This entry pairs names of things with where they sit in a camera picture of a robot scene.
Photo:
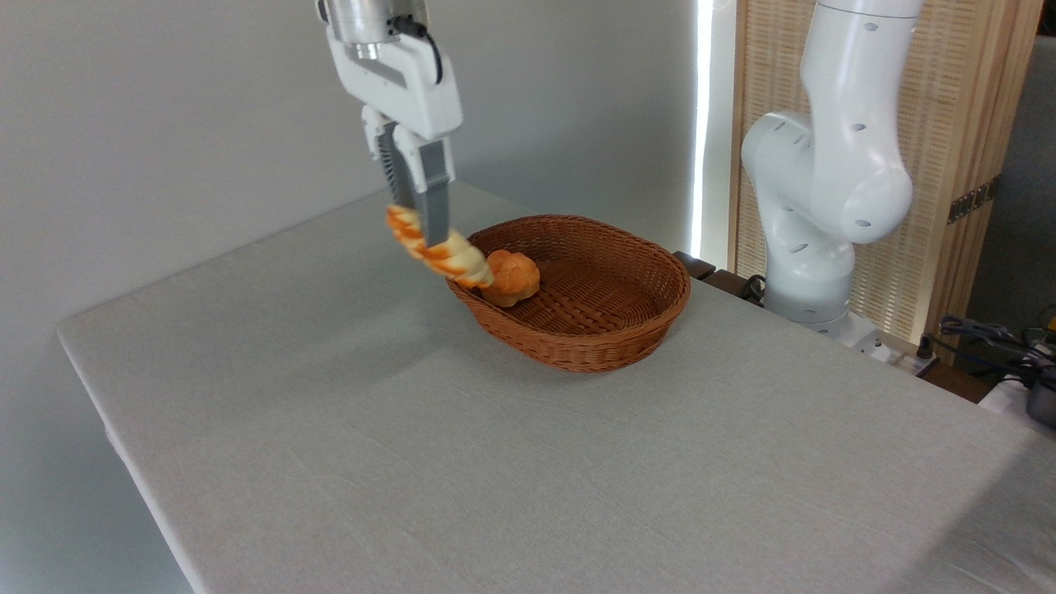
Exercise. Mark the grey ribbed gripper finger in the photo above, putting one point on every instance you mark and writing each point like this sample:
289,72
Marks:
436,186
394,169

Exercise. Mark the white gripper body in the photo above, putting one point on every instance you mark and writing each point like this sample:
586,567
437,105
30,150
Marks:
417,91

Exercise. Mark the brown wicker basket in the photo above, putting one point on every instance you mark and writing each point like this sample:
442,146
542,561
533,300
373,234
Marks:
610,305

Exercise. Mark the dark metal screen hinge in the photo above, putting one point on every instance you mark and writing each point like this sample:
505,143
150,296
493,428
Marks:
973,200

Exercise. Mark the wooden slatted folding screen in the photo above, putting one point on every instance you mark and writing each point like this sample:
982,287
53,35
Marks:
957,99

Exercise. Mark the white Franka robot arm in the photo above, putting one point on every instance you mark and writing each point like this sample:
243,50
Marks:
850,165

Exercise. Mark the grey tablecloth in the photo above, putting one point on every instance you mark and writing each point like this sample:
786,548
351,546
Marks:
495,462

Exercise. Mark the round orange bread bun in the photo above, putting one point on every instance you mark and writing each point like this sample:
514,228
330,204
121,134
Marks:
513,279

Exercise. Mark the long twisted bread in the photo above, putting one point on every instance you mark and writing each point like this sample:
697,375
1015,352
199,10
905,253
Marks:
458,260

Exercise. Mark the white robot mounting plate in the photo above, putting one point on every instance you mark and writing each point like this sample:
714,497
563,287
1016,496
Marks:
862,337

